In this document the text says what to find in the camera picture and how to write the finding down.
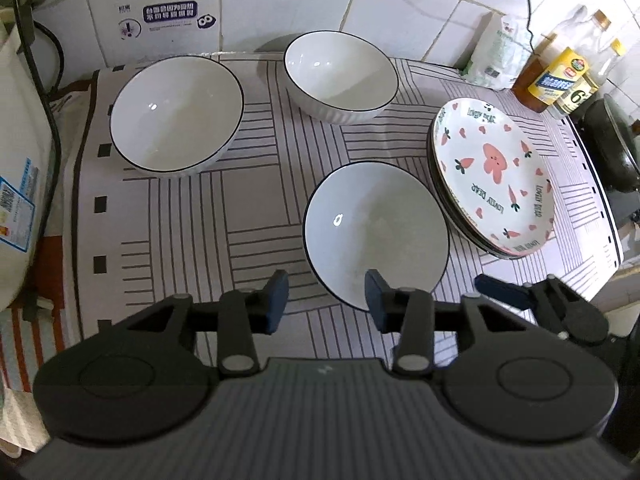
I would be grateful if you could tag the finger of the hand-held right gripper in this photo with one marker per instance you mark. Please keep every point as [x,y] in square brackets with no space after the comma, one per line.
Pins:
[502,291]

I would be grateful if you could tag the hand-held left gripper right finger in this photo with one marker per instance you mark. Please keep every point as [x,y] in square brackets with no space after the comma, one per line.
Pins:
[377,305]

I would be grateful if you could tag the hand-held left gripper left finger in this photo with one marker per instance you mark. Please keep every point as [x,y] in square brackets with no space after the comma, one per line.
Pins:
[275,305]

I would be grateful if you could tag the white bowl with dark rim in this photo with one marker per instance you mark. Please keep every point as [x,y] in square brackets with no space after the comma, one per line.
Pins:
[337,75]
[372,220]
[172,115]

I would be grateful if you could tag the rabbit and carrot print plate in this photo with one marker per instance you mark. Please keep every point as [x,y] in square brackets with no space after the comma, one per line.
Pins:
[492,170]

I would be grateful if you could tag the blue fried egg print plate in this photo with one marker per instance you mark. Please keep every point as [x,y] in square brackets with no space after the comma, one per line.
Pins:
[436,180]

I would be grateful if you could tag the striped grey table cloth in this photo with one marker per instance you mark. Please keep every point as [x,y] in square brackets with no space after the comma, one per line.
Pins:
[250,220]

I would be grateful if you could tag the black wok with lid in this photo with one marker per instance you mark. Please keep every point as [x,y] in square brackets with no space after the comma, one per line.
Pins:
[615,150]

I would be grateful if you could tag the clear vinegar bottle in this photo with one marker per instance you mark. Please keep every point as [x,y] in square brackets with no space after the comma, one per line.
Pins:
[580,97]

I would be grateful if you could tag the oil bottle with yellow label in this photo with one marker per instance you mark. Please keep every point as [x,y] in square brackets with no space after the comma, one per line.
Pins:
[560,77]

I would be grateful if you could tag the white plastic bag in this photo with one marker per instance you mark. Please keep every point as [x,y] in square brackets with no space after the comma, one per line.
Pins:
[492,55]

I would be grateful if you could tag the red striped cloth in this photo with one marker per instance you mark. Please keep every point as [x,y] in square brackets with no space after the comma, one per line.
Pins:
[30,350]

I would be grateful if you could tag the white rice cooker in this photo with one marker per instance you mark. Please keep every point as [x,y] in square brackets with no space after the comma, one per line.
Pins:
[20,135]

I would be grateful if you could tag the wall sticker with blue banner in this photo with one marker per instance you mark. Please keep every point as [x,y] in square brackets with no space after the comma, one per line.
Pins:
[167,20]

